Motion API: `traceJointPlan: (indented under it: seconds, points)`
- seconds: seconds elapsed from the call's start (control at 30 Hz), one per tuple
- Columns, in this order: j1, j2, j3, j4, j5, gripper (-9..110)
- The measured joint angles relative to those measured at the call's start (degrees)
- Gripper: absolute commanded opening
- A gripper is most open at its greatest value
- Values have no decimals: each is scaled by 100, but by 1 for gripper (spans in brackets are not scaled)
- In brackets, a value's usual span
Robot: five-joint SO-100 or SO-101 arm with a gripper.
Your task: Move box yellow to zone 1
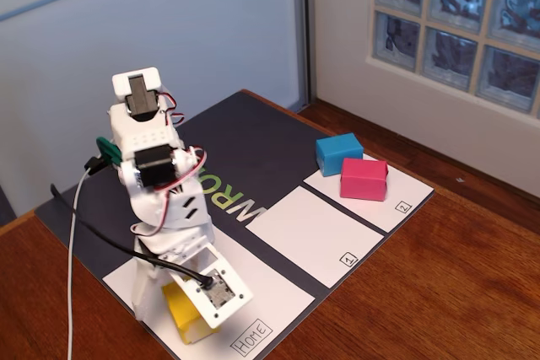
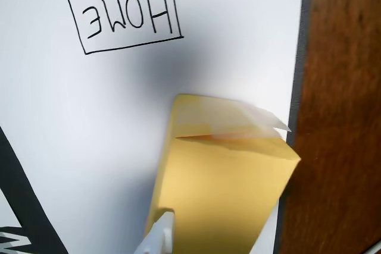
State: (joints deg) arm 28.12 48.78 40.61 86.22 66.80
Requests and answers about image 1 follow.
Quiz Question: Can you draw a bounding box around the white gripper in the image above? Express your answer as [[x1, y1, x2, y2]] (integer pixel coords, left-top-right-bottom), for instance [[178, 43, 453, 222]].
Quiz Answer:
[[132, 220, 217, 322]]

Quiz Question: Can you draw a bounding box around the yellow paper box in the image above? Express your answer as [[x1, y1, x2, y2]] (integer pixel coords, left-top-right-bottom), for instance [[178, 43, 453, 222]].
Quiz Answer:
[[162, 282, 220, 346]]

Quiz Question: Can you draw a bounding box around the blue paper box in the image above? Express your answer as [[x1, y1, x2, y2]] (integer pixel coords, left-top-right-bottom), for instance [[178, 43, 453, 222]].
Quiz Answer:
[[315, 132, 365, 178]]

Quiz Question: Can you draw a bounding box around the pink paper box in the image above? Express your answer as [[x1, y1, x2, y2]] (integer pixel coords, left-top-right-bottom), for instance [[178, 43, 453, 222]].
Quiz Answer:
[[339, 157, 390, 202]]

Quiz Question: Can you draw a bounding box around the white paper sheet marked HOME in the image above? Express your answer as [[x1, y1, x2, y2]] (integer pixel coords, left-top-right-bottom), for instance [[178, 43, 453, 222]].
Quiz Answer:
[[102, 211, 316, 360]]

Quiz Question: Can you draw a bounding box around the green clamp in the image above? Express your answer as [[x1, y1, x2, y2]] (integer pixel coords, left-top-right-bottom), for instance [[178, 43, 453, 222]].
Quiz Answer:
[[95, 136, 124, 166]]

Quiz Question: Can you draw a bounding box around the white paper sheet marked 1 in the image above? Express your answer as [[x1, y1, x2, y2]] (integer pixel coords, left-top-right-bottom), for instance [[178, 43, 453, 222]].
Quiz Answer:
[[244, 185, 386, 289]]

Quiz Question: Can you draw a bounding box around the dark grey mat board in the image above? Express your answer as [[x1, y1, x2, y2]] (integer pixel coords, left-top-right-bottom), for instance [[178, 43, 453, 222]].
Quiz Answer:
[[34, 89, 435, 360]]

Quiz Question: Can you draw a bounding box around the white paper sheet marked 2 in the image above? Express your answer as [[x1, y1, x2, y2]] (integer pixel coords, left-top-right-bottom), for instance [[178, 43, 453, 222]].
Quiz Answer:
[[302, 153, 435, 234]]

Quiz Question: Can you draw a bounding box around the black camera cable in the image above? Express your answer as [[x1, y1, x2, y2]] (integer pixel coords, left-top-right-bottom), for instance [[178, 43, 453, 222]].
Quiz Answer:
[[49, 182, 217, 292]]

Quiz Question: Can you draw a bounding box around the white cable with black plug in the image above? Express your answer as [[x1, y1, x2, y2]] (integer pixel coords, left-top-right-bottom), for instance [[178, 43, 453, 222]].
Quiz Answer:
[[66, 156, 109, 360]]

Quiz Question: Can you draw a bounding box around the white wrist camera plate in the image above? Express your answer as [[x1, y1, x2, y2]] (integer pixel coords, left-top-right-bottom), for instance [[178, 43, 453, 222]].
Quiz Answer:
[[170, 244, 254, 330]]

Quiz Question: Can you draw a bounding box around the red white black servo wire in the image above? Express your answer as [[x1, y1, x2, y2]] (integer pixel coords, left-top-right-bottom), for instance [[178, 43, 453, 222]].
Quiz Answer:
[[128, 145, 208, 238]]

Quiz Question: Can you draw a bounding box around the grey metal door frame strip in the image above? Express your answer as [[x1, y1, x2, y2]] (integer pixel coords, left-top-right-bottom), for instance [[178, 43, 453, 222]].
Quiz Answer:
[[293, 0, 316, 112]]

